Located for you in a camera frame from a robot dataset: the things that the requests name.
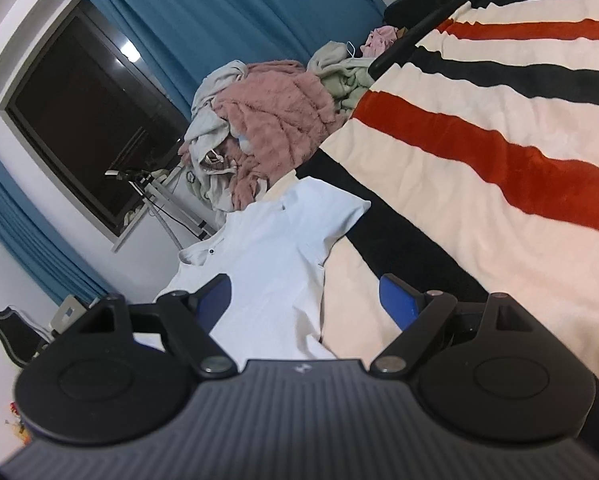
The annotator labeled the striped blanket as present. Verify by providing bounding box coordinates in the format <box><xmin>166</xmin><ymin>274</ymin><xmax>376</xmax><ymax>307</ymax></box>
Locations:
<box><xmin>267</xmin><ymin>0</ymin><xmax>599</xmax><ymax>396</ymax></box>

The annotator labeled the grey box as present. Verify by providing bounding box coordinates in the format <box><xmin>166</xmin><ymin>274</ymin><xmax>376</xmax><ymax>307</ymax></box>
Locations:
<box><xmin>47</xmin><ymin>294</ymin><xmax>93</xmax><ymax>335</ymax></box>

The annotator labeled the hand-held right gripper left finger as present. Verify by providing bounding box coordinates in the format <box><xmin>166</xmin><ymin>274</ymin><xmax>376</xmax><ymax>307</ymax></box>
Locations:
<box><xmin>74</xmin><ymin>273</ymin><xmax>239</xmax><ymax>379</ymax></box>

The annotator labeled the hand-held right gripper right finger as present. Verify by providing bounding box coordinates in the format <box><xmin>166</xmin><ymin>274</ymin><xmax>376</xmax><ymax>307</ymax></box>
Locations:
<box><xmin>368</xmin><ymin>273</ymin><xmax>535</xmax><ymax>380</ymax></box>

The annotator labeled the black office chair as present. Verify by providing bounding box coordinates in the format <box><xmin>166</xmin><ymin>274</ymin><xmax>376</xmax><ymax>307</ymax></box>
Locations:
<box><xmin>0</xmin><ymin>305</ymin><xmax>55</xmax><ymax>368</ymax></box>

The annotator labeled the pink fluffy garment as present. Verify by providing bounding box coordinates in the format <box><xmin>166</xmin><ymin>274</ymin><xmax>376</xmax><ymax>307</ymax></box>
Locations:
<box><xmin>210</xmin><ymin>60</ymin><xmax>351</xmax><ymax>211</ymax></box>

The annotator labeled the small pink cloth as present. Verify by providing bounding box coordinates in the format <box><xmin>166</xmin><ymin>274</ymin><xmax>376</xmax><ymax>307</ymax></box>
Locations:
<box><xmin>360</xmin><ymin>25</ymin><xmax>399</xmax><ymax>58</ymax></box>

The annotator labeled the pale green garment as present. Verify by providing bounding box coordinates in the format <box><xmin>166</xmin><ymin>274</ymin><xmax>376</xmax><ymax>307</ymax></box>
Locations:
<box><xmin>307</xmin><ymin>41</ymin><xmax>380</xmax><ymax>116</ymax></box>

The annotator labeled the white shirt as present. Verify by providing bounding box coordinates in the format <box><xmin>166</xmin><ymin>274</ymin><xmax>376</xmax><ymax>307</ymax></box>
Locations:
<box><xmin>138</xmin><ymin>178</ymin><xmax>372</xmax><ymax>361</ymax></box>

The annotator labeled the light grey garment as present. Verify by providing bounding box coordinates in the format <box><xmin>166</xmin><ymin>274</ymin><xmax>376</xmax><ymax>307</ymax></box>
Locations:
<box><xmin>178</xmin><ymin>60</ymin><xmax>253</xmax><ymax>213</ymax></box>

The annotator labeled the dark window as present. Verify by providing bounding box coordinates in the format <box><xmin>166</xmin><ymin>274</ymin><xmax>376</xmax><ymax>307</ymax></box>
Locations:
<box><xmin>0</xmin><ymin>0</ymin><xmax>193</xmax><ymax>253</ymax></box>

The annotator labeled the blue curtain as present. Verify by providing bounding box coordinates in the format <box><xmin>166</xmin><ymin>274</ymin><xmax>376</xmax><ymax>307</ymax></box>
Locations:
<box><xmin>0</xmin><ymin>135</ymin><xmax>111</xmax><ymax>306</ymax></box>
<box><xmin>70</xmin><ymin>0</ymin><xmax>387</xmax><ymax>126</ymax></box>

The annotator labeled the metal stand with cables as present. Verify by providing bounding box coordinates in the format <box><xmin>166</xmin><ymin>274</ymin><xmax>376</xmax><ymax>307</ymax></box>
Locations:
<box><xmin>104</xmin><ymin>162</ymin><xmax>218</xmax><ymax>251</ymax></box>

